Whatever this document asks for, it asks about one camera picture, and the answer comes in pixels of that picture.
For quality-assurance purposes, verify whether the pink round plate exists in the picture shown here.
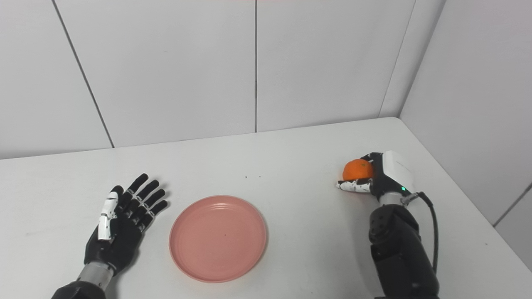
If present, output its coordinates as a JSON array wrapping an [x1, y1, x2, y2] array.
[[169, 195, 268, 284]]

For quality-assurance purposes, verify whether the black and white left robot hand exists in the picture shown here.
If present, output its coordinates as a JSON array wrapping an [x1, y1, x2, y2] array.
[[84, 173, 169, 275]]

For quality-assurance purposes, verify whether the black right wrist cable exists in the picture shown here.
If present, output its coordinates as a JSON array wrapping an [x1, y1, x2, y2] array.
[[401, 191, 440, 275]]

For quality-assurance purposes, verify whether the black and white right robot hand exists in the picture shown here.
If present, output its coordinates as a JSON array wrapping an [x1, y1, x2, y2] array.
[[335, 150, 416, 198]]

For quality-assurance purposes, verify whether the orange fruit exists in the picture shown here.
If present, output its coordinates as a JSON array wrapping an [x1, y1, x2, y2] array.
[[342, 159, 375, 182]]

